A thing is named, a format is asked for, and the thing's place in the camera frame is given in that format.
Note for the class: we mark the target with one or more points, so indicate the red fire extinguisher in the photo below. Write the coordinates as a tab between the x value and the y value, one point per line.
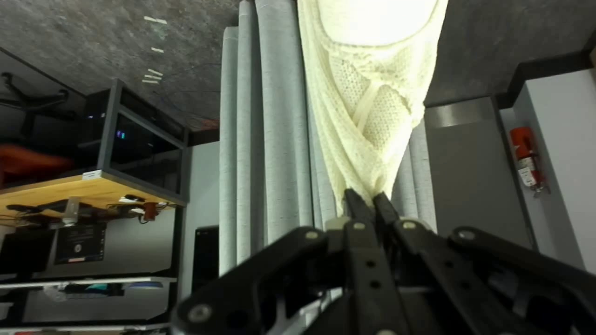
524	150

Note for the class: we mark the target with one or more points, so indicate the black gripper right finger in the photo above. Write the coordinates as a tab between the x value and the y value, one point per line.
472	280

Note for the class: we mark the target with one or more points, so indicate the light yellow cloth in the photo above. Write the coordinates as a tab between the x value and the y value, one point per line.
366	94

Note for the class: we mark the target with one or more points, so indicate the grey door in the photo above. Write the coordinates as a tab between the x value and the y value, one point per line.
472	174

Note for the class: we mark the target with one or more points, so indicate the grey pleated curtain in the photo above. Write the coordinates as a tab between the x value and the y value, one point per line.
272	124

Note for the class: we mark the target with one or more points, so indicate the orange chair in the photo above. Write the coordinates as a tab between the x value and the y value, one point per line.
30	165

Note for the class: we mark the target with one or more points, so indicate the wooden desk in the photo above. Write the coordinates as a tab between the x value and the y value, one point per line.
75	189

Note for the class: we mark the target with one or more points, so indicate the black framed glass case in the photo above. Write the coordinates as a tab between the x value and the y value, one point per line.
142	156

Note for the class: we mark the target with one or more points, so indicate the black speaker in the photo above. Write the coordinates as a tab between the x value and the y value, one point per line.
205	262

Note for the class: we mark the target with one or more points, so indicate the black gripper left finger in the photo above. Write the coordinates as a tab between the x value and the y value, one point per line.
310	280

